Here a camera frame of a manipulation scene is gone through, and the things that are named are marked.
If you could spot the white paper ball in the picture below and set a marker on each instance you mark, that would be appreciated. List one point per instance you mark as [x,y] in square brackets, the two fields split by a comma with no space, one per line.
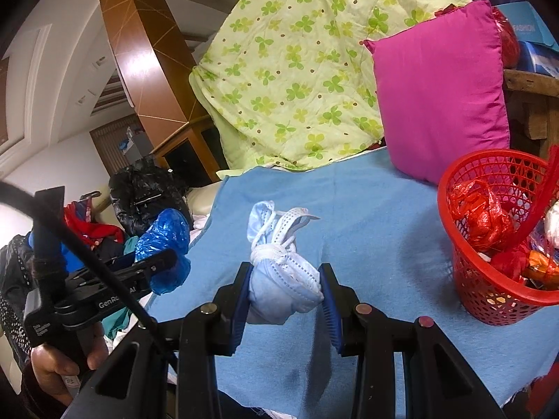
[552,222]

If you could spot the green floral quilt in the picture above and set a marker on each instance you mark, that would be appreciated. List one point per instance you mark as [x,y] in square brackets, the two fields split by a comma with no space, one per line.
[301,65]

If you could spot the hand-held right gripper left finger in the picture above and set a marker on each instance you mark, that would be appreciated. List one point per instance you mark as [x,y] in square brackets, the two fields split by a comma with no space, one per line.
[242,310]

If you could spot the wooden bench shelf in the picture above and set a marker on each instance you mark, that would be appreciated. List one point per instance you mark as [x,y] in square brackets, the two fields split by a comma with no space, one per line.
[533,104]

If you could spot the magenta pillow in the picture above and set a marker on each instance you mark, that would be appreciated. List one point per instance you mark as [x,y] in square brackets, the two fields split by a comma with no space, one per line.
[441,96]

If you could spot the blue plastic bag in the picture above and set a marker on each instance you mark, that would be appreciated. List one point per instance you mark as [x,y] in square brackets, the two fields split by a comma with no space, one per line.
[163,244]

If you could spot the wooden cabinet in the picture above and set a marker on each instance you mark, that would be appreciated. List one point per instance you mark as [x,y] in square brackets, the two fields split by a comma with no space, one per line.
[148,52]

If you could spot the red plastic mesh basket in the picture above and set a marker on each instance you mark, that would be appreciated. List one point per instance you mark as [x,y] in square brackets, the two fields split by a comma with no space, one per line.
[476,288]

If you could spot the orange snack wrapper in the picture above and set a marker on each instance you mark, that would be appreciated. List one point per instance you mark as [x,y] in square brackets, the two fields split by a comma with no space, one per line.
[541,266]

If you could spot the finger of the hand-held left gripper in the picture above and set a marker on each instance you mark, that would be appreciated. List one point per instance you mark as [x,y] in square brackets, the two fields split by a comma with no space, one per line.
[153,264]

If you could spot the teal cloth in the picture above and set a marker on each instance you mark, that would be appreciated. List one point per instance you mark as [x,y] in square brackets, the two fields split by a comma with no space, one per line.
[120,314]

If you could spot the blue face mask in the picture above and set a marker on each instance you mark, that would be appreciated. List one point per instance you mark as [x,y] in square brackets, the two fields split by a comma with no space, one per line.
[284,275]

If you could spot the person's left hand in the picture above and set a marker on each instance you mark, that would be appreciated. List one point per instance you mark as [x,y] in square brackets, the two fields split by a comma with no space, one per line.
[48,366]

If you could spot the blue cloth mat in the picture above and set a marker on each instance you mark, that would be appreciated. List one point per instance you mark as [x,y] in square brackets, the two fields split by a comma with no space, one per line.
[371,209]

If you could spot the black puffy jacket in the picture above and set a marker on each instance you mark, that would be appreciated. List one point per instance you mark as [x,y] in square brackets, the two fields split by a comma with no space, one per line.
[148,192]

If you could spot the red plastic scrap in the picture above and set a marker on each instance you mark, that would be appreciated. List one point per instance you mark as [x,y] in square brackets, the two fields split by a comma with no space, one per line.
[511,259]

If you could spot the blue white plastic packet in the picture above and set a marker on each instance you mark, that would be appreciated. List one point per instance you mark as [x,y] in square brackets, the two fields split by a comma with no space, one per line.
[539,59]

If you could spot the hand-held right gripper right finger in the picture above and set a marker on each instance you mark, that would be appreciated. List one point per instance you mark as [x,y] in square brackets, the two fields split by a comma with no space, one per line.
[332,310]

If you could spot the red garment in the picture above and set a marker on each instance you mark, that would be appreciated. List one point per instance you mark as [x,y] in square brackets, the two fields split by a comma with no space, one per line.
[94,231]

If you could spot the light blue cardboard box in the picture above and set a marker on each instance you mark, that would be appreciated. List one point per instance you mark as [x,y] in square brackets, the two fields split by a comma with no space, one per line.
[530,24]

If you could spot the red plastic bag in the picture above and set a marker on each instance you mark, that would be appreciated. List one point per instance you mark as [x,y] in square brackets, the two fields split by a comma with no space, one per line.
[480,214]

